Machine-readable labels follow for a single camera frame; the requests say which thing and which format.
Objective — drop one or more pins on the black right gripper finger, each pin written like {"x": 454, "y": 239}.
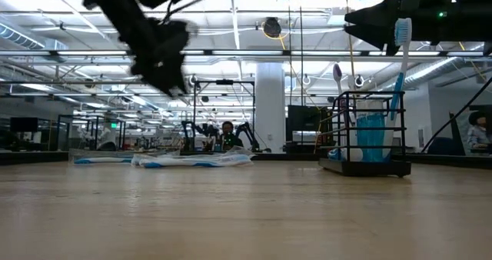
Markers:
{"x": 380, "y": 12}
{"x": 384, "y": 35}

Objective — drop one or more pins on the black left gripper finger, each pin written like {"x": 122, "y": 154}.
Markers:
{"x": 173, "y": 79}
{"x": 153, "y": 77}

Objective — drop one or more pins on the purple white toothbrush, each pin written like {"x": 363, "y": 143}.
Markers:
{"x": 337, "y": 70}

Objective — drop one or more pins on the blue mouthwash bottle white cap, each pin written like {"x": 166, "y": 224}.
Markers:
{"x": 371, "y": 137}
{"x": 351, "y": 155}

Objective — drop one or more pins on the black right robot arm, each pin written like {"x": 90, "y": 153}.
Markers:
{"x": 476, "y": 6}

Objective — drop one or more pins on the black background robot arm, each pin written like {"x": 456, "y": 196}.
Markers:
{"x": 246, "y": 129}
{"x": 188, "y": 131}

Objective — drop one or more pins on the person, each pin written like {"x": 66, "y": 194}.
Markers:
{"x": 229, "y": 140}
{"x": 478, "y": 135}

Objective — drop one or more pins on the long ceiling light strip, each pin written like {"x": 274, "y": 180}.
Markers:
{"x": 269, "y": 53}

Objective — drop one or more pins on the white building column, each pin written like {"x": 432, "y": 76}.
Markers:
{"x": 271, "y": 98}

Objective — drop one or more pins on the black equipment cabinet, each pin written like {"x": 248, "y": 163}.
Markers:
{"x": 303, "y": 121}

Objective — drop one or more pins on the black background monitor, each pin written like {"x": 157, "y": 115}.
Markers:
{"x": 23, "y": 124}

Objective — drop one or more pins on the black background gantry frame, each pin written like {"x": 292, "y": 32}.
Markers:
{"x": 225, "y": 82}

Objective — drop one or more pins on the silver ventilation duct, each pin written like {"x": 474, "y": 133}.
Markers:
{"x": 423, "y": 72}
{"x": 23, "y": 37}

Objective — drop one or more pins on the black background workcell frame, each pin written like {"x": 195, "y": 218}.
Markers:
{"x": 77, "y": 116}

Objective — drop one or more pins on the black aluminium table frame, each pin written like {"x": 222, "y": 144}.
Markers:
{"x": 38, "y": 158}

